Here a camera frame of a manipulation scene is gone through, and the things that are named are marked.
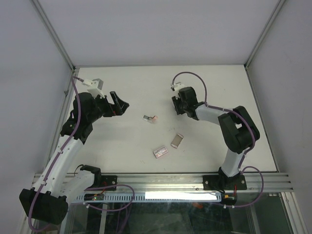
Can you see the right aluminium frame post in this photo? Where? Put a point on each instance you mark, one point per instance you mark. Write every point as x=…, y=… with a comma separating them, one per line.
x=272, y=18

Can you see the aluminium frame post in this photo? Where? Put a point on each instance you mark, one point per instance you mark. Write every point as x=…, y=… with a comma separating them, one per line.
x=52, y=33
x=272, y=18

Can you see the left aluminium frame post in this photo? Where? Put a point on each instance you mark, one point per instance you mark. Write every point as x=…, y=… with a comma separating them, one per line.
x=52, y=33

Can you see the pink stapler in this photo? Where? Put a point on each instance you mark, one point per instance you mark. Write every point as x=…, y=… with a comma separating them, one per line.
x=150, y=119

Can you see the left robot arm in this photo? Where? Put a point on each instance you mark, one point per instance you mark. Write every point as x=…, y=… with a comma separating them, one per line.
x=49, y=198

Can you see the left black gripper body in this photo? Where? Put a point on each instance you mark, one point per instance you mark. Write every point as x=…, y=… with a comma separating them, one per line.
x=102, y=107

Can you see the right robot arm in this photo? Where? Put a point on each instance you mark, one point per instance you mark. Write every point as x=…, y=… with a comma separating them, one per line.
x=238, y=129

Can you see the staple box tray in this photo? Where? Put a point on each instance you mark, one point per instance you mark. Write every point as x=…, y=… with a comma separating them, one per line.
x=177, y=140

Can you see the red white staple box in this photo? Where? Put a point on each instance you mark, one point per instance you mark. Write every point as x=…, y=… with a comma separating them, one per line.
x=160, y=152

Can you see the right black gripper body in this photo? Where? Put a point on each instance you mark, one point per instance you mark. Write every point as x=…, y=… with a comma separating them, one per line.
x=180, y=106

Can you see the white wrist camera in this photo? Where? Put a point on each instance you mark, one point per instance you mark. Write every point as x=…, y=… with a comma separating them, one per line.
x=177, y=86
x=94, y=87

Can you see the white slotted cable duct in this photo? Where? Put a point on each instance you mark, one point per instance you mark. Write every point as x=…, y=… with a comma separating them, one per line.
x=149, y=197

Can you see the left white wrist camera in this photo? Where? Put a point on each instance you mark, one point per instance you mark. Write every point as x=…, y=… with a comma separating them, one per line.
x=94, y=87

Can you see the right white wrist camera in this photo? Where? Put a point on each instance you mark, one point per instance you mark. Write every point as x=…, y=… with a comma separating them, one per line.
x=177, y=86

